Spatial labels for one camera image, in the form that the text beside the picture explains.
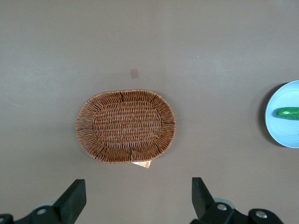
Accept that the light blue round plate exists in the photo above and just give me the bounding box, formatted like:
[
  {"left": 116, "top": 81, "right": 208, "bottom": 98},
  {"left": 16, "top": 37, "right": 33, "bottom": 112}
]
[{"left": 264, "top": 80, "right": 299, "bottom": 148}]

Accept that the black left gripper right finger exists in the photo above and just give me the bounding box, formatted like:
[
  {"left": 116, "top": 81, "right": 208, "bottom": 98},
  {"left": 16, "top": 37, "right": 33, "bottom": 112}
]
[{"left": 191, "top": 177, "right": 235, "bottom": 224}]

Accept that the orange paper basket tag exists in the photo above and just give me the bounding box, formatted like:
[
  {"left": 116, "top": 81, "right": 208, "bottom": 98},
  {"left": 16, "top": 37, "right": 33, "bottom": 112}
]
[{"left": 131, "top": 160, "right": 152, "bottom": 170}]

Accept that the brown oval wicker basket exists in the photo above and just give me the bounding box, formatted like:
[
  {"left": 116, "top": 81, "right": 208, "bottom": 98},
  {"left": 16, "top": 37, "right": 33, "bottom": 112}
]
[{"left": 75, "top": 89, "right": 177, "bottom": 164}]

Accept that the green cucumber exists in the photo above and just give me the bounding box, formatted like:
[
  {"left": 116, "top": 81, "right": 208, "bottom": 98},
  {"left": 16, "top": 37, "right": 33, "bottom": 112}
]
[{"left": 275, "top": 107, "right": 299, "bottom": 121}]

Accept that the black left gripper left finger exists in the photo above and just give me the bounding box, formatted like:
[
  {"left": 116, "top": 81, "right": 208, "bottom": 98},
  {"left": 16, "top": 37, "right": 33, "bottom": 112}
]
[{"left": 13, "top": 179, "right": 87, "bottom": 224}]

